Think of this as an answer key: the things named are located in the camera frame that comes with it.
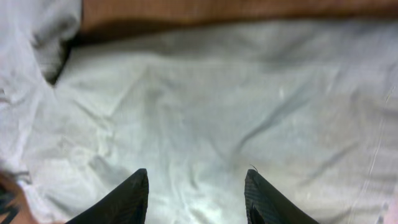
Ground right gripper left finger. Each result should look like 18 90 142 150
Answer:
67 169 149 224

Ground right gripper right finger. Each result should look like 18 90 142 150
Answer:
244 169 318 224

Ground light khaki green pants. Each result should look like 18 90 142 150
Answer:
1 1 397 223

